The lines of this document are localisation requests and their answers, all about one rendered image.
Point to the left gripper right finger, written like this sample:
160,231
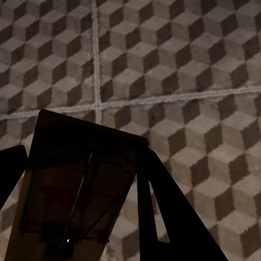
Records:
189,238

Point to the mousetrap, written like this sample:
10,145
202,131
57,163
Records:
76,181

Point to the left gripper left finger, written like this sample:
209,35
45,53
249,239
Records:
13,162

